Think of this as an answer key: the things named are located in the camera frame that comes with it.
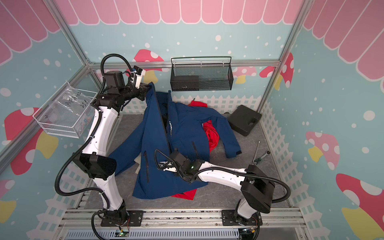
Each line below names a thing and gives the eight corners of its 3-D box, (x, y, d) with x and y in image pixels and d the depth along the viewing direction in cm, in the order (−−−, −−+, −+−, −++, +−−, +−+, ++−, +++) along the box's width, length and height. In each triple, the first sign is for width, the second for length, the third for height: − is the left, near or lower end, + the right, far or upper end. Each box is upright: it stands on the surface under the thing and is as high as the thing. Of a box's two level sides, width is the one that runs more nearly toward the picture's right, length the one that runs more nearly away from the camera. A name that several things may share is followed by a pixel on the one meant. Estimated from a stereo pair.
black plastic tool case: (223, 127, 115) (224, 121, 109) (241, 107, 128) (242, 101, 123) (245, 139, 107) (247, 133, 102) (261, 117, 121) (264, 111, 116)
